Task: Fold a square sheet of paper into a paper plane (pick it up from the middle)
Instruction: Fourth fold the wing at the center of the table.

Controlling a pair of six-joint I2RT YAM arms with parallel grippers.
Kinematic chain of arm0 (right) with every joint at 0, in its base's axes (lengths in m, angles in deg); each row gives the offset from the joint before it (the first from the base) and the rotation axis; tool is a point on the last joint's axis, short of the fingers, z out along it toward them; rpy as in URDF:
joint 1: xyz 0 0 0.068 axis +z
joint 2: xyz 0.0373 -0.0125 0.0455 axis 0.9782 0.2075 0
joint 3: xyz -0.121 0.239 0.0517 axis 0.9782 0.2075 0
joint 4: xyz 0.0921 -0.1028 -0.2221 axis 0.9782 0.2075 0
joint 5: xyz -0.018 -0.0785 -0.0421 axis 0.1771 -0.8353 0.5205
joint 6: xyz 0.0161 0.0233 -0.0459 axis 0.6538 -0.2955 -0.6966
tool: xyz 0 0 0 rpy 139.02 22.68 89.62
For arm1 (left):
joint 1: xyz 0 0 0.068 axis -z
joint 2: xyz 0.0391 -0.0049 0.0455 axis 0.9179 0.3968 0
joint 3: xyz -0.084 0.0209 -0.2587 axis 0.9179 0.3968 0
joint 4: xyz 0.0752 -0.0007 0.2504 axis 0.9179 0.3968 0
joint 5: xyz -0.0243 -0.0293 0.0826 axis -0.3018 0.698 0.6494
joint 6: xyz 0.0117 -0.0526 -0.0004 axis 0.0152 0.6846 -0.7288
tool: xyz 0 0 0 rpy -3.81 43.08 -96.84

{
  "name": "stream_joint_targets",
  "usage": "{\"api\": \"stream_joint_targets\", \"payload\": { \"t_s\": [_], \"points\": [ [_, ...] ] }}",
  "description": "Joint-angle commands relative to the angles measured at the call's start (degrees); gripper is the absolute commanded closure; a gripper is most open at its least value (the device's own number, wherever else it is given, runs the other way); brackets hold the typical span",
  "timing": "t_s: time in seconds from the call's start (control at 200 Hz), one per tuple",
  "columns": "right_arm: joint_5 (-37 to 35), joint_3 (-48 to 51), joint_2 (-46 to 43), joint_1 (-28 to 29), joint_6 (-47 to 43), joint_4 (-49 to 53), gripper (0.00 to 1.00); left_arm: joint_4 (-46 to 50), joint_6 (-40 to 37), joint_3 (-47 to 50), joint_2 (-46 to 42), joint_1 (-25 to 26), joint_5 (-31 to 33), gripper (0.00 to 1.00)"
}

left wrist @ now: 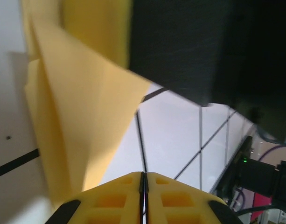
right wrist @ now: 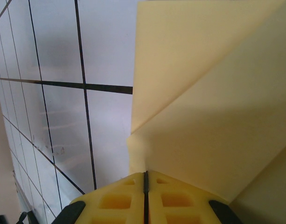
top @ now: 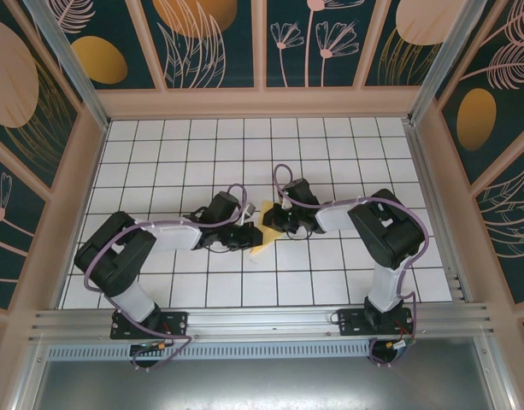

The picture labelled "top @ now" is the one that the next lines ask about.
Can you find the yellow cloth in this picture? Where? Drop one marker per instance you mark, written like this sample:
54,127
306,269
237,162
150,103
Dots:
268,239

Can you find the aluminium side rail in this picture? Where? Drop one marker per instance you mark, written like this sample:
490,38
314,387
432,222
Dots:
437,205

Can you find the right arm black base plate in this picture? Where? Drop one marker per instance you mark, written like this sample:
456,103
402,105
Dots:
351,322

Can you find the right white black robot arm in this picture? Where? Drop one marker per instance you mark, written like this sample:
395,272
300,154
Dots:
390,235

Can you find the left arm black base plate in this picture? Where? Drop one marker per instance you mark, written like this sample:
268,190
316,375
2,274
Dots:
176,321

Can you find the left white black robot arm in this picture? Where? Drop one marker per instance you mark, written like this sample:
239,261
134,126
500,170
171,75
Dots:
112,260

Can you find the aluminium mounting rail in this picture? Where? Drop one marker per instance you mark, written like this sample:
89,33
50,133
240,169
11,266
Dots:
261,318

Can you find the grey metal sheet panel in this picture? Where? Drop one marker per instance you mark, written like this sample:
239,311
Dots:
261,386

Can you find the aluminium frame post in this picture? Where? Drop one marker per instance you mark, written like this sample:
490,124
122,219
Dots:
69,55
445,51

